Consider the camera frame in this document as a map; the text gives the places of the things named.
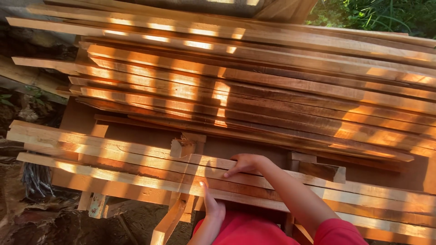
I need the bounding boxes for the person's left hand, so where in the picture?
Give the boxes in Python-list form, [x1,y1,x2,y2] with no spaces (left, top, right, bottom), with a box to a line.
[199,181,226,222]

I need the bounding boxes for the person's right hand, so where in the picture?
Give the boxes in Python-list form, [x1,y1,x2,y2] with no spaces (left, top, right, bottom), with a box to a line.
[223,154,274,178]

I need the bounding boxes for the thin light wooden plank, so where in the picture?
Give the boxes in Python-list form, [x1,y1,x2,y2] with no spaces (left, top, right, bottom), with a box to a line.
[16,152,436,240]

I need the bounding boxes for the wide light wooden plank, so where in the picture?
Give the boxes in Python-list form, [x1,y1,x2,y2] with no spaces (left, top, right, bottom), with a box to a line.
[7,120,436,213]

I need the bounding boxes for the person's red shirt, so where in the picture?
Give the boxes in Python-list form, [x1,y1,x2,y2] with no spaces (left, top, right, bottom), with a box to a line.
[192,209,370,245]

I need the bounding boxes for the slanted wooden brace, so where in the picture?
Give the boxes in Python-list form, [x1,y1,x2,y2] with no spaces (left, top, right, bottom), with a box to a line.
[150,199,187,245]

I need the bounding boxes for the pale wooden offcut block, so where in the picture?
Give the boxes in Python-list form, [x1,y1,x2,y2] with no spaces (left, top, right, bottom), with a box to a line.
[288,151,317,171]

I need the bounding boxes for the upright wooden stop block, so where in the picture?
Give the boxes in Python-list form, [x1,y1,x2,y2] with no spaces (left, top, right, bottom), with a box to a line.
[181,132,207,155]

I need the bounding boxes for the small light wooden block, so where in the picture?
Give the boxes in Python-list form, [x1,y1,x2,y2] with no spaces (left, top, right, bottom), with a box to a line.
[170,139,197,158]

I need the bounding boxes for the dark wooden offcut block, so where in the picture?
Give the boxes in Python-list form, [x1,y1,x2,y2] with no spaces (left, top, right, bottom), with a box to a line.
[298,161,347,184]

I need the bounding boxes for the large stack of wooden planks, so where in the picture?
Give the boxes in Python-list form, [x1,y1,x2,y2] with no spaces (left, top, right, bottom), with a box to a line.
[6,0,436,163]

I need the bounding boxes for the reddish dark wooden plank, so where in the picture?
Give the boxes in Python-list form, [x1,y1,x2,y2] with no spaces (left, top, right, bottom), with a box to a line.
[24,143,436,222]

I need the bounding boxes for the pale painted wooden leg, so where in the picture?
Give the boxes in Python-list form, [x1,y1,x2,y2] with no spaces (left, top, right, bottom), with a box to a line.
[88,193,107,219]

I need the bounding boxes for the thick wooden beam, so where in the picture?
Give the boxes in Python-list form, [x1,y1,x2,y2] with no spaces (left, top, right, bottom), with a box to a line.
[254,0,319,24]

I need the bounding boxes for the brown wooden workbench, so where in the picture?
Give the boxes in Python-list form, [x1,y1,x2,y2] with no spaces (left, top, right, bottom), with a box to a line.
[51,97,436,245]

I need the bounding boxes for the dark bristly bundle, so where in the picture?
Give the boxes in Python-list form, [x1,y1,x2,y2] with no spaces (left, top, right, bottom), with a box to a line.
[21,163,53,198]

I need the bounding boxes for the green plants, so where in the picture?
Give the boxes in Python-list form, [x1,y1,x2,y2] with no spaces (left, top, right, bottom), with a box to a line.
[305,0,436,39]

